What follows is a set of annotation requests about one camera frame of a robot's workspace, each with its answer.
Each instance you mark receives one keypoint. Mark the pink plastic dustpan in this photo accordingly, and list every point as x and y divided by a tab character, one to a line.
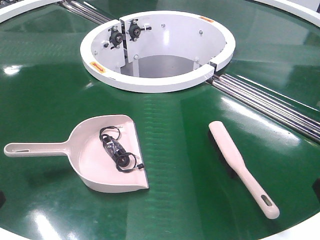
90	159

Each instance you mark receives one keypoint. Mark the steel conveyor rollers right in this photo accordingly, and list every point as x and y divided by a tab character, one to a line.
267	104

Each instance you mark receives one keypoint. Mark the steel conveyor rollers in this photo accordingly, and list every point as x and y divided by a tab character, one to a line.
85	11
267	104

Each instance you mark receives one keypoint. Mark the steel conveyor rollers left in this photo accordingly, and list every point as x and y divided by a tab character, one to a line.
85	11

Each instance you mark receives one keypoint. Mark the white outer conveyor rim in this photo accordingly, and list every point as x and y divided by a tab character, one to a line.
300	11

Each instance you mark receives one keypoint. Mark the orange warning sticker left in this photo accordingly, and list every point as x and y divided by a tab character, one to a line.
98	67

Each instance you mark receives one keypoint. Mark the orange warning sticker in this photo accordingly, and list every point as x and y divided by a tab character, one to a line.
98	67
207	19

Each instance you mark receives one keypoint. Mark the orange warning sticker right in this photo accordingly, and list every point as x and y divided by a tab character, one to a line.
207	19

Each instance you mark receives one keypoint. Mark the right black bearing mount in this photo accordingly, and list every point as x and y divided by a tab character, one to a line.
134	30

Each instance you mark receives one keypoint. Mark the black bearing mount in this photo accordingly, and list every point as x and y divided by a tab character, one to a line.
134	30
116	37

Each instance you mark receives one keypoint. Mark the left black bearing mount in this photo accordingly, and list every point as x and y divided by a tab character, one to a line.
116	37

